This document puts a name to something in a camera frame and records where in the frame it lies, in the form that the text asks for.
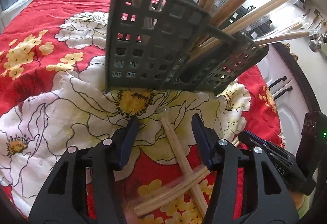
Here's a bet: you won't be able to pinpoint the right hand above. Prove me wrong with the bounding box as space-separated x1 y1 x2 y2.
124 210 139 224

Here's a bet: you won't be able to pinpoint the chopstick pair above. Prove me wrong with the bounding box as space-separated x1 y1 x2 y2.
161 117 208 217

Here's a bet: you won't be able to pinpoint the dark green utensil basket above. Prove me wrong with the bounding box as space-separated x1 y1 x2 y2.
105 0 269 94

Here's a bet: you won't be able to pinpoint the white base cabinets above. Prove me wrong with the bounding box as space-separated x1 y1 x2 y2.
257 44 315 154

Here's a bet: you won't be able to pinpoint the red floral blanket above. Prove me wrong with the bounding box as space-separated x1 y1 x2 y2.
1 0 285 217

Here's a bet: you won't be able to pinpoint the chopstick bundle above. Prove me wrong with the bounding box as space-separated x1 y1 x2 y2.
134 166 211 216

